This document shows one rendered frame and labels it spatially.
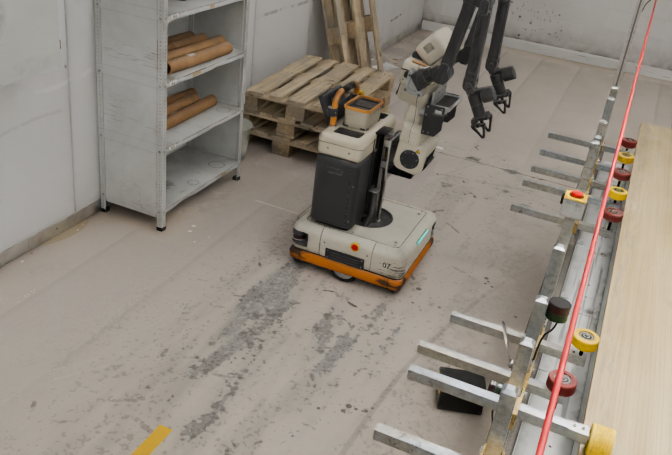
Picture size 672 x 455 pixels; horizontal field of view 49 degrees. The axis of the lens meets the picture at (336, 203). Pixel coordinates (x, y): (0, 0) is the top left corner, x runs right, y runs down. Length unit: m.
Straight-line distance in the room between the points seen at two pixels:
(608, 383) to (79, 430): 1.98
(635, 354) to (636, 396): 0.20
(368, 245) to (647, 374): 1.94
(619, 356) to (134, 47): 2.86
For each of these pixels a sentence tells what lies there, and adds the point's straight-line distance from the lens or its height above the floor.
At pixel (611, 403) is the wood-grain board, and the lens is 2.20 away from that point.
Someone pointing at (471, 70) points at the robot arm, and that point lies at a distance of 3.49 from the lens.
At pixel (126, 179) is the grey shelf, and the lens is 4.45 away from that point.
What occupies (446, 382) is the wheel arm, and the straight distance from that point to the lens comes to 1.98.
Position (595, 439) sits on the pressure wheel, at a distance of 1.96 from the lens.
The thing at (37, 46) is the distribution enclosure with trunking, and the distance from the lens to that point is 3.64.
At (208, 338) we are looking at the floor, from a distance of 3.59.
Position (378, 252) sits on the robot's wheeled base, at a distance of 3.90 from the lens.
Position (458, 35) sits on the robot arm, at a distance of 3.48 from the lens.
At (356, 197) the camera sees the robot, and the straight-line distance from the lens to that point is 3.88.
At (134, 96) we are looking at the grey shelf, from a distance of 4.21.
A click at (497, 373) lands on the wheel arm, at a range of 2.23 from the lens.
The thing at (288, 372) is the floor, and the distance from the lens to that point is 3.43.
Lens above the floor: 2.19
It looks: 26 degrees down
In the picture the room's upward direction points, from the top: 7 degrees clockwise
